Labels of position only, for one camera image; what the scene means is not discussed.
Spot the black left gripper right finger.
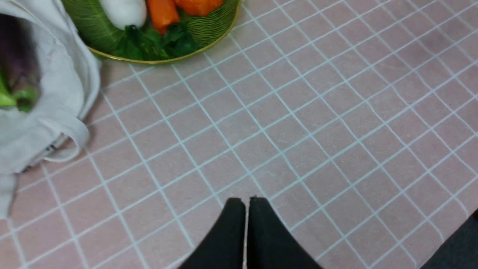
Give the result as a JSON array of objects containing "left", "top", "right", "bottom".
[{"left": 246, "top": 197, "right": 321, "bottom": 269}]

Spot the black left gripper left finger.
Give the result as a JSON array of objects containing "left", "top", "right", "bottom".
[{"left": 179, "top": 198, "right": 246, "bottom": 269}]

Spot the orange carrot with leaves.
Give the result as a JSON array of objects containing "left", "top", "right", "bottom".
[{"left": 146, "top": 0, "right": 202, "bottom": 57}]

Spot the white canvas tote bag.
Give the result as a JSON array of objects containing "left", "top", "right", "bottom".
[{"left": 0, "top": 0, "right": 101, "bottom": 219}]

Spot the white radish with leaves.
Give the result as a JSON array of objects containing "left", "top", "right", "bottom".
[{"left": 100, "top": 0, "right": 163, "bottom": 60}]

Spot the green glass leaf plate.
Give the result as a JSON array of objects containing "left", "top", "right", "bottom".
[{"left": 62, "top": 0, "right": 241, "bottom": 65}]

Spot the small orange pumpkin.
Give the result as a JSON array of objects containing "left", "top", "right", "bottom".
[{"left": 173, "top": 0, "right": 223, "bottom": 17}]

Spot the green cucumber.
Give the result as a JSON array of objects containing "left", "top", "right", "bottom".
[{"left": 0, "top": 69, "right": 17, "bottom": 108}]

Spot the purple eggplant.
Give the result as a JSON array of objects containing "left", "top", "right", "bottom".
[{"left": 0, "top": 14, "right": 40, "bottom": 112}]

